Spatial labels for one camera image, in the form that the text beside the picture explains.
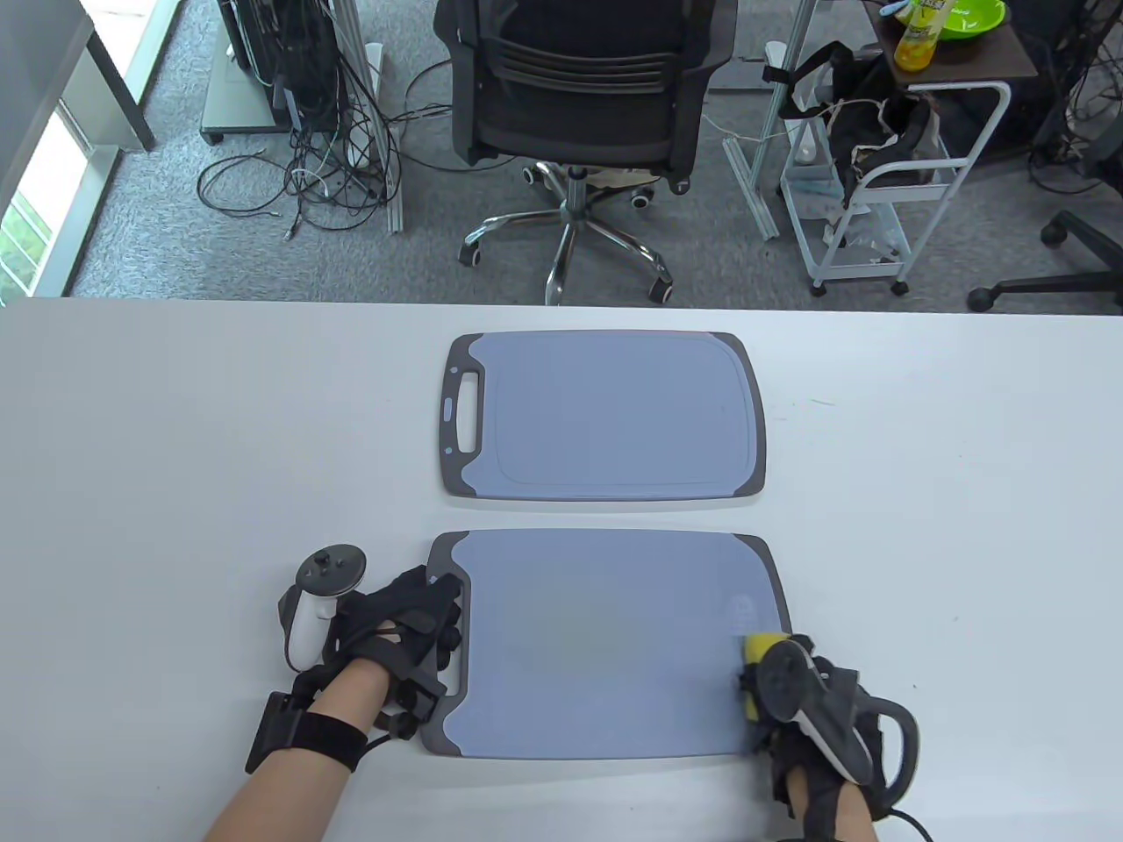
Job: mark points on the person's right hand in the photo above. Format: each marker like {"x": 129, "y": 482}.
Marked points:
{"x": 790, "y": 754}

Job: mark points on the person's left hand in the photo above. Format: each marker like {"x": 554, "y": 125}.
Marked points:
{"x": 395, "y": 623}

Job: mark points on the grey white hand controller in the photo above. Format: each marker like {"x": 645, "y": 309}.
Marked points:
{"x": 303, "y": 636}
{"x": 785, "y": 688}

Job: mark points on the yellow green sponge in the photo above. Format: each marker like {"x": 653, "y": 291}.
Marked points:
{"x": 759, "y": 647}

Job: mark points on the blue cutting board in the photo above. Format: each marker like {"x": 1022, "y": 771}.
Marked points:
{"x": 597, "y": 649}
{"x": 614, "y": 412}

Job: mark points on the person's left forearm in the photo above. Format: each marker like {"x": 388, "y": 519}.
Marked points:
{"x": 281, "y": 789}

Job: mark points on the person's right forearm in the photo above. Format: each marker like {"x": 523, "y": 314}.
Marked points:
{"x": 855, "y": 820}

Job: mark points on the window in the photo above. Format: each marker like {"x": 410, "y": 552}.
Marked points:
{"x": 26, "y": 237}

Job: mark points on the black office chair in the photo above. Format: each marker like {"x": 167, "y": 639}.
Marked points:
{"x": 579, "y": 114}

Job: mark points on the grey cart base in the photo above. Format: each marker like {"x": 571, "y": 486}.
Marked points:
{"x": 237, "y": 105}

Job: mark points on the white power strip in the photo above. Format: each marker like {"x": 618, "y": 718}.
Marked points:
{"x": 373, "y": 61}

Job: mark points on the black computer tower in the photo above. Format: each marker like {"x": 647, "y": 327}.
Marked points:
{"x": 263, "y": 53}

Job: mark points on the black chair base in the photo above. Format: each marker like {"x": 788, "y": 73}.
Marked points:
{"x": 1070, "y": 232}

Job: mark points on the black bag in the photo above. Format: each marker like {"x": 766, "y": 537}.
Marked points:
{"x": 869, "y": 105}

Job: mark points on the yellow drink bottle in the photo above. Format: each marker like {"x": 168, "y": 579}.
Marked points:
{"x": 917, "y": 48}

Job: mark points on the white cart brown top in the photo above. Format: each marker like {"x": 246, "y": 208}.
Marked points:
{"x": 991, "y": 53}

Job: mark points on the light blue plastic item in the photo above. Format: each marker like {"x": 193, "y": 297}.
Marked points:
{"x": 895, "y": 9}

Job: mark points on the green bowl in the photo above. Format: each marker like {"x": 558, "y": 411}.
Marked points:
{"x": 974, "y": 17}

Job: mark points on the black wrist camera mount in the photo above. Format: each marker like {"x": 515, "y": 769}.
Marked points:
{"x": 307, "y": 737}

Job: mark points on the aluminium frame leg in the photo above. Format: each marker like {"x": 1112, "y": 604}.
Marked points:
{"x": 754, "y": 202}
{"x": 395, "y": 210}

